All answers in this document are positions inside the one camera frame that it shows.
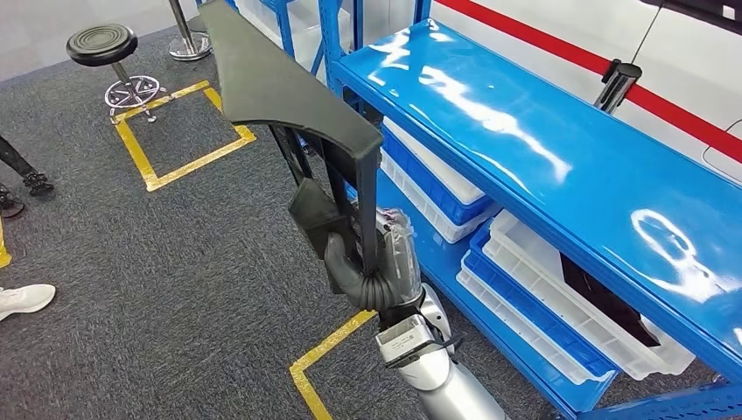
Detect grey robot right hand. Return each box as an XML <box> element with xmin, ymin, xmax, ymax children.
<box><xmin>323</xmin><ymin>208</ymin><xmax>424</xmax><ymax>298</ymax></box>

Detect blue metal shelf rack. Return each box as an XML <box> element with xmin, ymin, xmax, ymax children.
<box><xmin>193</xmin><ymin>0</ymin><xmax>326</xmax><ymax>76</ymax></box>
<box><xmin>317</xmin><ymin>0</ymin><xmax>742</xmax><ymax>420</ymax></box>

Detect black seat chrome stool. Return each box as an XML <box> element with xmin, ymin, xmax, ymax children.
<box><xmin>65</xmin><ymin>23</ymin><xmax>169</xmax><ymax>126</ymax></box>

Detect chrome stanchion post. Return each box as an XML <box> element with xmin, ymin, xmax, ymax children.
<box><xmin>166</xmin><ymin>0</ymin><xmax>214</xmax><ymax>63</ymax></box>

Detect black humanoid robot legs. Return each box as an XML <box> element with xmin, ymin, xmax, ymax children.
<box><xmin>0</xmin><ymin>135</ymin><xmax>56</xmax><ymax>221</ymax></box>

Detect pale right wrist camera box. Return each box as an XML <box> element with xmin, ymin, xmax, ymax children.
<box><xmin>374</xmin><ymin>312</ymin><xmax>451</xmax><ymax>369</ymax></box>

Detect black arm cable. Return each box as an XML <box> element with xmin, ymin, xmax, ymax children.
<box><xmin>382</xmin><ymin>334</ymin><xmax>465</xmax><ymax>370</ymax></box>

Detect yellow floor tape square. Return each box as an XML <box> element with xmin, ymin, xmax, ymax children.
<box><xmin>0</xmin><ymin>217</ymin><xmax>13</xmax><ymax>270</ymax></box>
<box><xmin>111</xmin><ymin>80</ymin><xmax>258</xmax><ymax>193</ymax></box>

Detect black plastic panel part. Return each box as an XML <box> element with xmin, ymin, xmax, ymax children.
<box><xmin>197</xmin><ymin>0</ymin><xmax>385</xmax><ymax>297</ymax></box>

